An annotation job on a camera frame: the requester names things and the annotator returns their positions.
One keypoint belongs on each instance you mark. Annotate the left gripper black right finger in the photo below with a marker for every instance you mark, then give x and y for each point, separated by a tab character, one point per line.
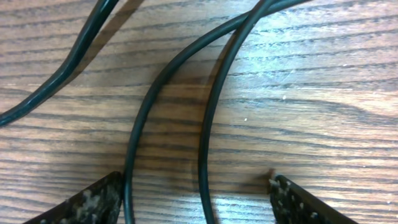
291	204

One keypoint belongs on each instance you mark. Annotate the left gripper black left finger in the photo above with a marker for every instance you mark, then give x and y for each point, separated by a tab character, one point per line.
100	203

